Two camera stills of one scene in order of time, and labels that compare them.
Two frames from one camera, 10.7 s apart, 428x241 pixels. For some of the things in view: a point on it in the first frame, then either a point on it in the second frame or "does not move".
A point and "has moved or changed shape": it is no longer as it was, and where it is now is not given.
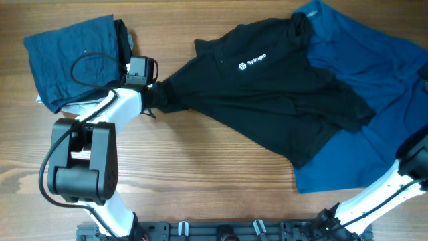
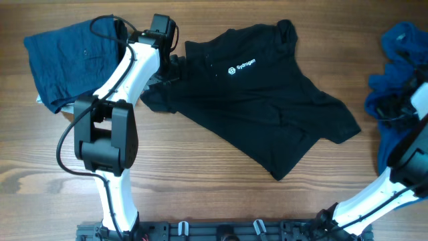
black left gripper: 154,89 to 174,76
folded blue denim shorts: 69,63 does not move
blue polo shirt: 390,77 has moved or changed shape
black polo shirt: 257,83 has moved or changed shape
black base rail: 324,229 does not move
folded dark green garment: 124,48 does not move
